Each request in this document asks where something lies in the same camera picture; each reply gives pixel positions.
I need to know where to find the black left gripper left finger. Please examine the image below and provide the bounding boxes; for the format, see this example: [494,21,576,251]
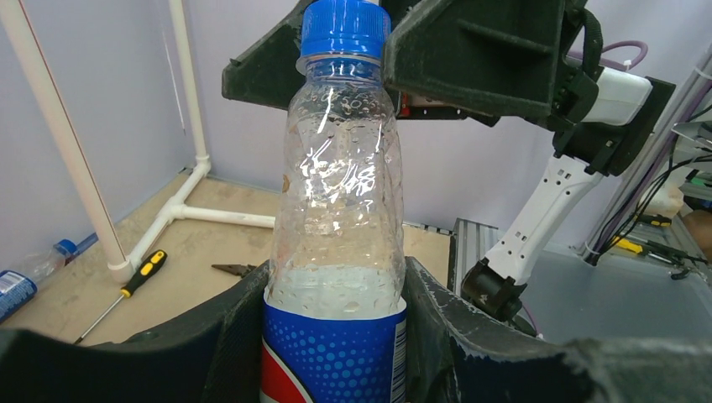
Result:
[1,263,269,402]

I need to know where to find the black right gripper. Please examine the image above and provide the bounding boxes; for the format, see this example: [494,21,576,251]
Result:
[382,1,603,131]

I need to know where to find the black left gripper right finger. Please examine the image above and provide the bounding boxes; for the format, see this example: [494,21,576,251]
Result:
[403,257,711,402]

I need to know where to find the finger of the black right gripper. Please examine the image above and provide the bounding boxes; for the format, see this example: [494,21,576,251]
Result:
[221,0,312,110]

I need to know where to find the pepsi label bottle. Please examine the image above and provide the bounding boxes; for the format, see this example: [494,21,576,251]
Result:
[259,1,406,402]

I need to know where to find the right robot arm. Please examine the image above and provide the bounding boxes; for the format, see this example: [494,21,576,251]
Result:
[222,1,674,322]

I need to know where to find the yellow black screwdriver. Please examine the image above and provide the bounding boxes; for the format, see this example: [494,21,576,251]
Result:
[73,249,168,345]

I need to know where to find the yellow handle pliers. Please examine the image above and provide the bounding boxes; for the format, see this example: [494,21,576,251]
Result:
[212,264,256,277]

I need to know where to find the black cables beside rig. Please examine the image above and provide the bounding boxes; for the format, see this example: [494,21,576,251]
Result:
[589,105,712,282]

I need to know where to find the white pvc pipe frame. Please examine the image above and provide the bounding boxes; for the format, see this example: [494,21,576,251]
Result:
[1,1,274,283]

